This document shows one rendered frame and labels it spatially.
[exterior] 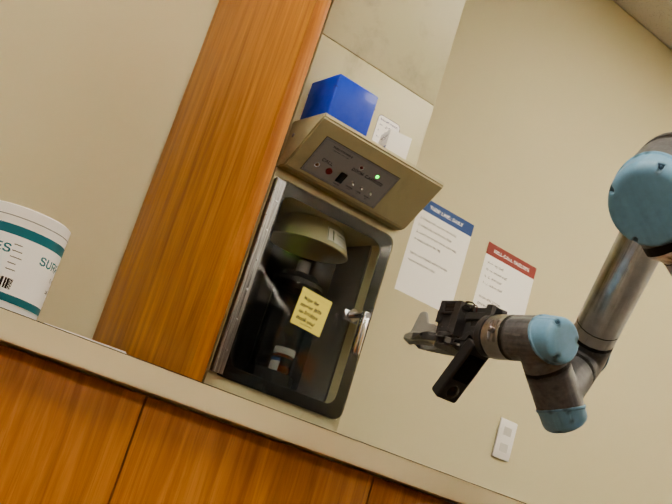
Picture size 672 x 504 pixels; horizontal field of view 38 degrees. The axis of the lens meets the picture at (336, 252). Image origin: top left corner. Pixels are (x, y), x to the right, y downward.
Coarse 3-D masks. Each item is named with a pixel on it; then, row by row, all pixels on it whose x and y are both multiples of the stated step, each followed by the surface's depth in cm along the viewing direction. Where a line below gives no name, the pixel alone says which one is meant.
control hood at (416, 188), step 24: (312, 120) 184; (336, 120) 183; (288, 144) 188; (312, 144) 184; (360, 144) 187; (288, 168) 187; (384, 168) 191; (408, 168) 193; (336, 192) 193; (408, 192) 196; (432, 192) 198; (384, 216) 199; (408, 216) 200
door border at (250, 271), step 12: (276, 192) 186; (276, 204) 186; (264, 216) 184; (264, 228) 184; (264, 240) 184; (252, 264) 183; (252, 276) 182; (240, 300) 181; (240, 312) 181; (228, 324) 179; (228, 336) 179; (228, 348) 179
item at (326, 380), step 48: (288, 192) 188; (288, 240) 188; (336, 240) 194; (384, 240) 201; (288, 288) 187; (336, 288) 194; (240, 336) 180; (288, 336) 187; (336, 336) 193; (288, 384) 186; (336, 384) 192
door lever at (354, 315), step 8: (352, 312) 195; (368, 312) 192; (352, 320) 195; (360, 320) 192; (368, 320) 192; (360, 328) 191; (360, 336) 190; (352, 344) 190; (360, 344) 190; (352, 352) 190
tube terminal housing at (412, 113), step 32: (320, 64) 195; (352, 64) 200; (384, 96) 204; (416, 96) 209; (288, 128) 191; (416, 128) 209; (416, 160) 209; (320, 192) 194; (256, 224) 185; (384, 224) 203; (224, 320) 180; (224, 384) 179; (320, 416) 191
